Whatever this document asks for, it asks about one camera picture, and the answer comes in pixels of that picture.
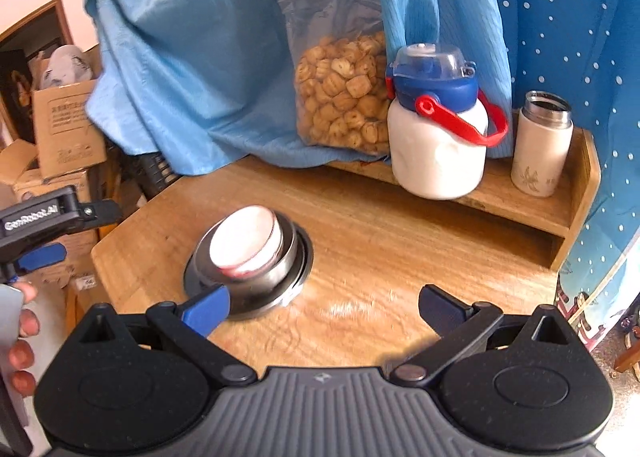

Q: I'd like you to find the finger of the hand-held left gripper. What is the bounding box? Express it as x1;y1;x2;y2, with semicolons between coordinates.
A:
4;243;67;284
77;199;124;231

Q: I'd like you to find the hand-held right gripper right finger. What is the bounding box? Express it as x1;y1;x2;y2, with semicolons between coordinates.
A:
389;283;583;385

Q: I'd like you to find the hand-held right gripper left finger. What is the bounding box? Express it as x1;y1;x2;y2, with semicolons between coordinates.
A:
74;283;258;385

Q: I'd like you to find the stainless steel bowl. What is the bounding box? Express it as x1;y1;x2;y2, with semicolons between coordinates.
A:
194;214;307;309

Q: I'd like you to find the white bowl with red rim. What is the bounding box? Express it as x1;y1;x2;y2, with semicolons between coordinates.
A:
209;206;281;283
215;210;287;284

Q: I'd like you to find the stainless steel plate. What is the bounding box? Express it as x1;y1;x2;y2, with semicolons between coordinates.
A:
183;222;316;322
186;224;312;315

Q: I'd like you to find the person's left hand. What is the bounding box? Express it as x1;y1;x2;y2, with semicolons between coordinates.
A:
9;281;42;399

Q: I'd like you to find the printed cardboard box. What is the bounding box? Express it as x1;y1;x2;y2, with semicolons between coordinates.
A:
0;140;108;288

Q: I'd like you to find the black crate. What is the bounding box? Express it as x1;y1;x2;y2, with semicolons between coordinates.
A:
136;151;182;200

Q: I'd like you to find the open brown cardboard box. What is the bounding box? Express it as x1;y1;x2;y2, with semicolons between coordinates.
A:
31;78;108;180

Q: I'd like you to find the wooden shelf riser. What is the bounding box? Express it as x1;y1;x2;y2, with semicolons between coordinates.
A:
325;110;602;272

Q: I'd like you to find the wooden framed dark picture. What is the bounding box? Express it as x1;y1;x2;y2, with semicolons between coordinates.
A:
0;0;76;150

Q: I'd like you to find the white jug with blue lid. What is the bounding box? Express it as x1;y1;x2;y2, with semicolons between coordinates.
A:
386;43;510;200

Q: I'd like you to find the white bag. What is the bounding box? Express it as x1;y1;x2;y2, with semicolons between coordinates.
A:
39;44;96;88

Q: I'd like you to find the light blue cloth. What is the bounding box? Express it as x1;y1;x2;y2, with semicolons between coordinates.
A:
80;0;516;177

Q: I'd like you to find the white thermos flask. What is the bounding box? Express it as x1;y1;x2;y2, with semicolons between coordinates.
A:
511;90;574;198

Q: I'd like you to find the clear bag of snacks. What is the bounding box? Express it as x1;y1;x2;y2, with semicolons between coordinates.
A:
276;0;396;155

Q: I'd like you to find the blue white-dotted curtain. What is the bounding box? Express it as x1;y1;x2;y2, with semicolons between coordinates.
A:
475;0;640;353

